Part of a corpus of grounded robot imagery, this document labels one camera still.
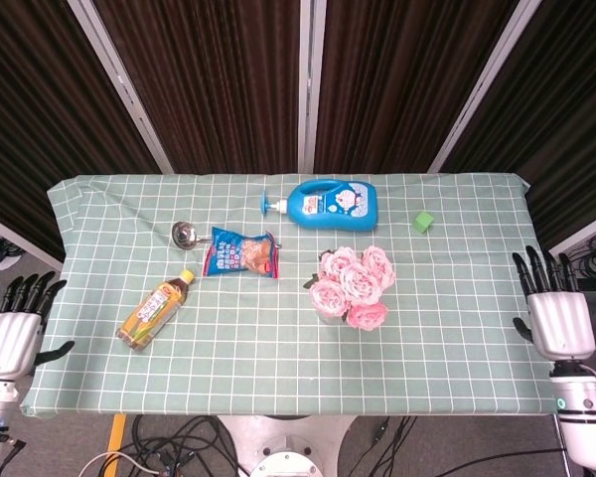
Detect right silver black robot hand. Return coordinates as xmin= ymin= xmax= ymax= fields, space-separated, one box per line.
xmin=512 ymin=244 xmax=596 ymax=362

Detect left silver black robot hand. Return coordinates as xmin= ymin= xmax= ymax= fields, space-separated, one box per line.
xmin=0 ymin=271 xmax=76 ymax=382

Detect pink artificial flower bouquet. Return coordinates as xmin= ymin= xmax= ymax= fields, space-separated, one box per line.
xmin=302 ymin=244 xmax=396 ymax=333

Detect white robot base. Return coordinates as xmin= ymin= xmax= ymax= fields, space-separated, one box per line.
xmin=217 ymin=415 xmax=360 ymax=477

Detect clear glass cup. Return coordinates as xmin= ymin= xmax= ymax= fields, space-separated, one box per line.
xmin=317 ymin=306 xmax=353 ymax=327

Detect yellow floor strip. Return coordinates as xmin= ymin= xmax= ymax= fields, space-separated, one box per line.
xmin=105 ymin=413 xmax=129 ymax=454

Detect yellow capped tea bottle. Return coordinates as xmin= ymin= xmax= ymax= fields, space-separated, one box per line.
xmin=115 ymin=268 xmax=197 ymax=352

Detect green cube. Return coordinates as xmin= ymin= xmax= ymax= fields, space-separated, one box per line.
xmin=412 ymin=210 xmax=436 ymax=234

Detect metal ladle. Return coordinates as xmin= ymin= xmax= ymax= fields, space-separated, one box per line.
xmin=171 ymin=221 xmax=283 ymax=251

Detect dark ribbed partition panel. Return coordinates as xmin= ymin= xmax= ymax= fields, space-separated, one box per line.
xmin=313 ymin=0 xmax=521 ymax=175
xmin=441 ymin=0 xmax=596 ymax=250
xmin=92 ymin=0 xmax=302 ymax=175
xmin=0 ymin=0 xmax=163 ymax=260

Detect blue snack bag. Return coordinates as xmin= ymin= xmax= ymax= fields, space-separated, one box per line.
xmin=201 ymin=225 xmax=282 ymax=281

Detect blue pump detergent bottle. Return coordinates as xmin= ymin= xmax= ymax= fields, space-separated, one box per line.
xmin=262 ymin=179 xmax=379 ymax=233

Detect green checked tablecloth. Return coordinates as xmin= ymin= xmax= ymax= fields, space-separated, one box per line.
xmin=19 ymin=172 xmax=557 ymax=417

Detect grey partition base rail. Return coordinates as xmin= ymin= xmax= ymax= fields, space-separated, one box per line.
xmin=0 ymin=210 xmax=66 ymax=272
xmin=542 ymin=208 xmax=596 ymax=263

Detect tangled black cables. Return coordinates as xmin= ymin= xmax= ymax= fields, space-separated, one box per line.
xmin=0 ymin=225 xmax=27 ymax=265

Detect black floor cable bundle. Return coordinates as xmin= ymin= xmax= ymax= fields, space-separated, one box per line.
xmin=77 ymin=415 xmax=250 ymax=477

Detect black cable with plug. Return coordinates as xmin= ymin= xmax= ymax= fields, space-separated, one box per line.
xmin=361 ymin=415 xmax=419 ymax=477

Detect grey metal partition post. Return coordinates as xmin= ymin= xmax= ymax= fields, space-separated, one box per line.
xmin=426 ymin=0 xmax=548 ymax=175
xmin=297 ymin=0 xmax=328 ymax=175
xmin=68 ymin=0 xmax=175 ymax=175

